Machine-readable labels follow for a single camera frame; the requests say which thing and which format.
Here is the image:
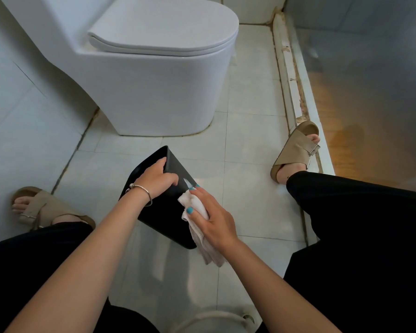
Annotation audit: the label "person's left hand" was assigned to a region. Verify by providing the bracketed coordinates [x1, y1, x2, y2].
[133, 156, 179, 202]

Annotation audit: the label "person's right hand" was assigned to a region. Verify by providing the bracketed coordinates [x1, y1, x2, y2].
[186, 185, 239, 255]

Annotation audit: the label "white cleaning cloth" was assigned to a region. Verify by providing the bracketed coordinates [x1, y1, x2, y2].
[177, 189, 226, 268]

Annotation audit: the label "black plastic waste bin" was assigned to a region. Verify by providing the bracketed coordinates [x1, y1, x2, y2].
[119, 145, 199, 250]

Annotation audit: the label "person's left forearm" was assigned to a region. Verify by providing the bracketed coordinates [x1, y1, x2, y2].
[5, 190, 152, 333]

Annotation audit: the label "person's right forearm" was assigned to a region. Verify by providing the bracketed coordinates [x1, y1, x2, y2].
[221, 239, 342, 333]

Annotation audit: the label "person's right beige sandal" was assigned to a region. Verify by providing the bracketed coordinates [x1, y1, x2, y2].
[270, 121, 321, 185]

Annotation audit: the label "person's beige sandal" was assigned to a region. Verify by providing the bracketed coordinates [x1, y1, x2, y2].
[11, 186, 96, 231]
[270, 121, 321, 185]

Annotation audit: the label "person's left beige sandal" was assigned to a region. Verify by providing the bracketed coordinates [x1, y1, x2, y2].
[11, 186, 96, 231]

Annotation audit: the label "person's black trousers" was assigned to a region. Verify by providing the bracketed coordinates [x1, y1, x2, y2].
[0, 171, 416, 333]

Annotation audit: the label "white toilet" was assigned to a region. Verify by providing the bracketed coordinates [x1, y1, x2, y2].
[0, 0, 240, 137]

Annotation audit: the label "white toilet seat lid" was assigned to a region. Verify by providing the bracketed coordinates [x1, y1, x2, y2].
[87, 0, 240, 58]

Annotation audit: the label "white door threshold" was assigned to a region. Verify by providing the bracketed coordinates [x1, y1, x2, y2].
[272, 12, 335, 247]

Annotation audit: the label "silver bracelet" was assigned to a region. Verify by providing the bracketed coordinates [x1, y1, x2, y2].
[125, 183, 153, 208]

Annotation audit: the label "white curved plastic strap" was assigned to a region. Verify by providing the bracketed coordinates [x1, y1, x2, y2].
[168, 305, 261, 333]

